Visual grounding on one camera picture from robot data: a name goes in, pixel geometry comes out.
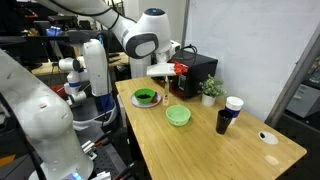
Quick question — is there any black cup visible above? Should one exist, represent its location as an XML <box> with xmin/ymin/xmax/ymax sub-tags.
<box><xmin>215</xmin><ymin>109</ymin><xmax>234</xmax><ymax>136</ymax></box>

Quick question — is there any green bowl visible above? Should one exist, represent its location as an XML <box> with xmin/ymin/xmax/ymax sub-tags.
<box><xmin>133</xmin><ymin>87</ymin><xmax>157</xmax><ymax>105</ymax></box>

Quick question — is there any light green pot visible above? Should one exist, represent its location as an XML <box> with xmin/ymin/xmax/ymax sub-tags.
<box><xmin>165</xmin><ymin>104</ymin><xmax>192</xmax><ymax>127</ymax></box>

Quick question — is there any white paper cup blue band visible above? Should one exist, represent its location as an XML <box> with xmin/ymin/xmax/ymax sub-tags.
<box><xmin>225</xmin><ymin>95</ymin><xmax>245</xmax><ymax>126</ymax></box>

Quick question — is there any pale lavender round plate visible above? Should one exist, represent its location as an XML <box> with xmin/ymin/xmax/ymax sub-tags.
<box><xmin>129</xmin><ymin>91</ymin><xmax>163</xmax><ymax>109</ymax></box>

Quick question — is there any red black microwave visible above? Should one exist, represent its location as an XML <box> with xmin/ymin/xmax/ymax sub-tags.
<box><xmin>151</xmin><ymin>49</ymin><xmax>219</xmax><ymax>99</ymax></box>

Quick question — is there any small green potted plant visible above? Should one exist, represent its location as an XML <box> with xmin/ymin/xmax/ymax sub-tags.
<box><xmin>198</xmin><ymin>74</ymin><xmax>228</xmax><ymax>108</ymax></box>

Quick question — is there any white blue background device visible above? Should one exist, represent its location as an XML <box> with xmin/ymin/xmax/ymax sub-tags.
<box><xmin>58</xmin><ymin>38</ymin><xmax>118</xmax><ymax>132</ymax></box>

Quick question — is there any black optical breadboard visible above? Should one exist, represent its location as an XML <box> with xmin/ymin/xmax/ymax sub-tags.
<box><xmin>66</xmin><ymin>143</ymin><xmax>138</xmax><ymax>180</ymax></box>

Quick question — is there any grey filing cabinet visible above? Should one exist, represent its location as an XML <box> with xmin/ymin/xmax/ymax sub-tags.
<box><xmin>286</xmin><ymin>83</ymin><xmax>320</xmax><ymax>118</ymax></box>

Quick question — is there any white wrist camera red end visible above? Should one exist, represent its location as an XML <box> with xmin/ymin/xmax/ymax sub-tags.
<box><xmin>146</xmin><ymin>61</ymin><xmax>190</xmax><ymax>78</ymax></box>

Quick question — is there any silver metal bracket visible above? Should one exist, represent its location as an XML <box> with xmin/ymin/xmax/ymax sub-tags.
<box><xmin>81</xmin><ymin>139</ymin><xmax>102</xmax><ymax>159</ymax></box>

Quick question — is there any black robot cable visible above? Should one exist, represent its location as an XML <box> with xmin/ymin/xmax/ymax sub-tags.
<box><xmin>49</xmin><ymin>0</ymin><xmax>198</xmax><ymax>63</ymax></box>

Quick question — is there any grey slanted metal post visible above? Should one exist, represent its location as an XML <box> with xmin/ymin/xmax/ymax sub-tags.
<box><xmin>264</xmin><ymin>23</ymin><xmax>320</xmax><ymax>128</ymax></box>

